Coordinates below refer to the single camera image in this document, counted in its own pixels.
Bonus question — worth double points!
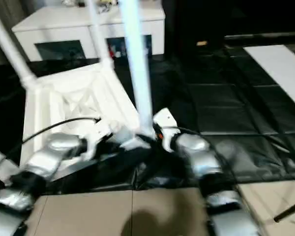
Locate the white plastic table top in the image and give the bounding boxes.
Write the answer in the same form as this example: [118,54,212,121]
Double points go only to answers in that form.
[19,61,153,177]

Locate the black work mat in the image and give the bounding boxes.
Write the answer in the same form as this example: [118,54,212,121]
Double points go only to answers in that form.
[0,45,295,195]

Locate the white sideboard cabinet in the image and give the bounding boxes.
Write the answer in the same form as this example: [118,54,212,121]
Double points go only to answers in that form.
[11,4,166,62]

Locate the grey curtain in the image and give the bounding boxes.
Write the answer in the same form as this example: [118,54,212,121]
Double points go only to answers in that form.
[0,0,32,64]

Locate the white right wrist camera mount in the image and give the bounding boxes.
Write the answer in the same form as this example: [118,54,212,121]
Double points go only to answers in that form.
[152,108,181,152]

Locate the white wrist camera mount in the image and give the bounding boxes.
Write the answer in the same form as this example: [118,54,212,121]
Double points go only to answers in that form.
[85,120,114,160]
[152,108,181,152]

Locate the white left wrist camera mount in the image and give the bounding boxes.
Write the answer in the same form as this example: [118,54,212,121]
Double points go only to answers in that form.
[85,120,114,160]

